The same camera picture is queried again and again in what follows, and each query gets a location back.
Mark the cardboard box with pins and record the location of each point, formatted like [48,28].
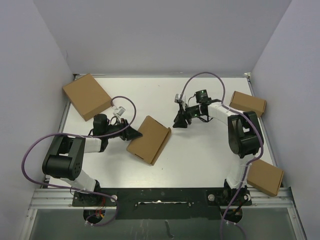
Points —
[154,138]
[87,96]
[246,103]
[265,177]

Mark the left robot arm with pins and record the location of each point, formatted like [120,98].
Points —
[64,158]

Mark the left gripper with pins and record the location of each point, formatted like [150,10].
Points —
[129,133]

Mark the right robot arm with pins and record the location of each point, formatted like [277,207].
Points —
[244,134]

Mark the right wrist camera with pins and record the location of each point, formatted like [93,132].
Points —
[181,100]

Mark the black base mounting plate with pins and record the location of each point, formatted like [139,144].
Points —
[168,203]

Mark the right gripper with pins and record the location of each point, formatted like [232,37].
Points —
[179,121]

